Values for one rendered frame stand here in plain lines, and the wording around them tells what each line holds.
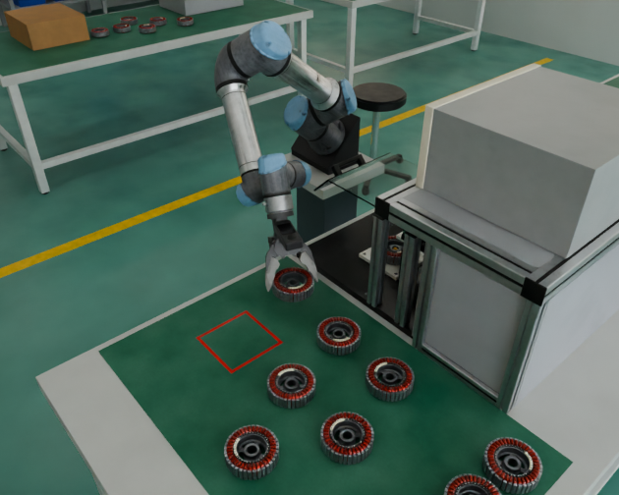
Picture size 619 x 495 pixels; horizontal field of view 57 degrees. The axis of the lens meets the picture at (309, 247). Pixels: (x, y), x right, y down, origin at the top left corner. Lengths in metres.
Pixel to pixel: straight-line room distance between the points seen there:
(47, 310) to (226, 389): 1.67
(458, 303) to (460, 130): 0.38
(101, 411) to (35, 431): 1.05
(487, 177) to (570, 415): 0.57
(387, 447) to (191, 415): 0.44
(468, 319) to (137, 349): 0.81
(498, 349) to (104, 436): 0.87
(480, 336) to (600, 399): 0.33
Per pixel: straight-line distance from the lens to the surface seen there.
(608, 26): 6.46
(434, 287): 1.36
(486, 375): 1.40
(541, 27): 6.76
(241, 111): 1.72
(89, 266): 3.14
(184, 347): 1.50
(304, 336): 1.50
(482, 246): 1.23
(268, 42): 1.70
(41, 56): 3.83
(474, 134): 1.27
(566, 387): 1.51
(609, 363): 1.61
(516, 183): 1.24
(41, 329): 2.85
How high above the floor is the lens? 1.80
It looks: 36 degrees down
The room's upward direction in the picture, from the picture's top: straight up
